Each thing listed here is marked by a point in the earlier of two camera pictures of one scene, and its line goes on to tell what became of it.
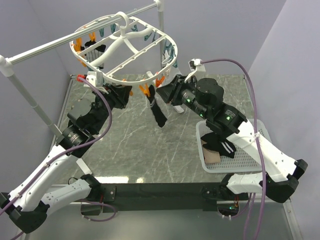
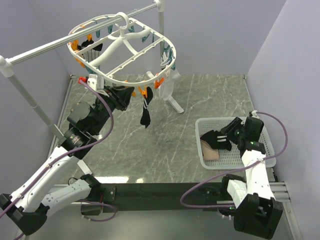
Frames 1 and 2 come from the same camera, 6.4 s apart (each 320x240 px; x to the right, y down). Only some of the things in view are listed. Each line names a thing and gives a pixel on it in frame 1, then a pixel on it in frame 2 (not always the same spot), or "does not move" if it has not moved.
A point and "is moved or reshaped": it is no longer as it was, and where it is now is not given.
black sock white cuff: (161, 118) to (145, 119)
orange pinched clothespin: (159, 82) does not move
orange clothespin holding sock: (146, 91) is moved or reshaped
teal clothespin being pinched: (171, 49) is moved or reshaped
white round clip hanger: (121, 50) does not move
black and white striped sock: (94, 53) is moved or reshaped
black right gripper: (167, 92) to (228, 129)
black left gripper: (119, 94) does not move
